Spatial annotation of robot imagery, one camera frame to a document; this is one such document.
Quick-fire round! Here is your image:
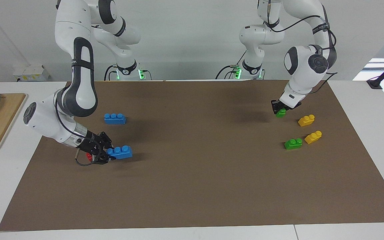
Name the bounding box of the blue three-stud block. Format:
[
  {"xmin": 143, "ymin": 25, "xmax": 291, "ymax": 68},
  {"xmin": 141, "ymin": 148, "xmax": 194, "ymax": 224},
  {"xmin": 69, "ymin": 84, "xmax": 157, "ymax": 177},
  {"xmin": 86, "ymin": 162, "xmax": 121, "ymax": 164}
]
[
  {"xmin": 104, "ymin": 113, "xmax": 126, "ymax": 125},
  {"xmin": 107, "ymin": 145, "xmax": 133, "ymax": 159}
]

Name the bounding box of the yellow two-stud block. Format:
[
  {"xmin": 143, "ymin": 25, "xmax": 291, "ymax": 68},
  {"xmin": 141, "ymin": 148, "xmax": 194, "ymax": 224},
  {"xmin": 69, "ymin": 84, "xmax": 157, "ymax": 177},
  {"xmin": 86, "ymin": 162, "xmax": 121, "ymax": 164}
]
[
  {"xmin": 298, "ymin": 114, "xmax": 315, "ymax": 127},
  {"xmin": 305, "ymin": 130, "xmax": 322, "ymax": 144}
]

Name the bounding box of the brown table mat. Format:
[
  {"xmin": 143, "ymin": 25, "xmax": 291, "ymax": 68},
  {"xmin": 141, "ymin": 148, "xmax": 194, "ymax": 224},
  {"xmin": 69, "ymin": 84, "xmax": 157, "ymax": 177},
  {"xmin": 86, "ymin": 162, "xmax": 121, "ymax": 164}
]
[{"xmin": 0, "ymin": 79, "xmax": 384, "ymax": 231}]

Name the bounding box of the wooden cutting board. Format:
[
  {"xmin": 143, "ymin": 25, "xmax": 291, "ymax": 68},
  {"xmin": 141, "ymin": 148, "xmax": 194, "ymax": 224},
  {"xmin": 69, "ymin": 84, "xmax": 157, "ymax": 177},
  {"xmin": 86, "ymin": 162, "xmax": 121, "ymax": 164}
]
[{"xmin": 0, "ymin": 93, "xmax": 28, "ymax": 154}]

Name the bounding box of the black left base cable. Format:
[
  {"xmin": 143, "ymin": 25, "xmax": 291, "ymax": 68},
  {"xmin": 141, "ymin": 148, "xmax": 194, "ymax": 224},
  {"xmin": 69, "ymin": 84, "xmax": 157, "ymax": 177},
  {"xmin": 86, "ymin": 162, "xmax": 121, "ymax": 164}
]
[{"xmin": 215, "ymin": 50, "xmax": 246, "ymax": 80}]

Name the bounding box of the black base cable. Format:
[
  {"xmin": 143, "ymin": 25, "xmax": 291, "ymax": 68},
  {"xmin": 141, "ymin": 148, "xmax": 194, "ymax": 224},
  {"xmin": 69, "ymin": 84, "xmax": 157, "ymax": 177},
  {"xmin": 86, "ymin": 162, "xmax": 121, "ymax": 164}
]
[
  {"xmin": 215, "ymin": 50, "xmax": 246, "ymax": 80},
  {"xmin": 104, "ymin": 65, "xmax": 119, "ymax": 81}
]

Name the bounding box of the black right base cable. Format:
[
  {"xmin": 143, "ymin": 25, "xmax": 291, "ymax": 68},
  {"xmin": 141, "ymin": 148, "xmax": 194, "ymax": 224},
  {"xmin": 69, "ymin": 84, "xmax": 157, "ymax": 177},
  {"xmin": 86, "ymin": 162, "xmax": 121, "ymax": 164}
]
[{"xmin": 104, "ymin": 65, "xmax": 119, "ymax": 81}]

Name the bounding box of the white wall socket box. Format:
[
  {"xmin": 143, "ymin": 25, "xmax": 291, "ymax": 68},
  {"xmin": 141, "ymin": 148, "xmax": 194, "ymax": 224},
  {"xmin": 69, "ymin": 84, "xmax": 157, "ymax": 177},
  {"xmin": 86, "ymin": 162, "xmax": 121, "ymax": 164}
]
[{"xmin": 13, "ymin": 65, "xmax": 51, "ymax": 82}]

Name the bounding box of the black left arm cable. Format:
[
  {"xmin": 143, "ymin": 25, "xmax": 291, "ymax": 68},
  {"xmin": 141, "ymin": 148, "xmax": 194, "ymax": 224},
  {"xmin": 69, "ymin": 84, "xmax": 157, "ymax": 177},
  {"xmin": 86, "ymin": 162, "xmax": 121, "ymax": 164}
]
[{"xmin": 266, "ymin": 0, "xmax": 338, "ymax": 94}]

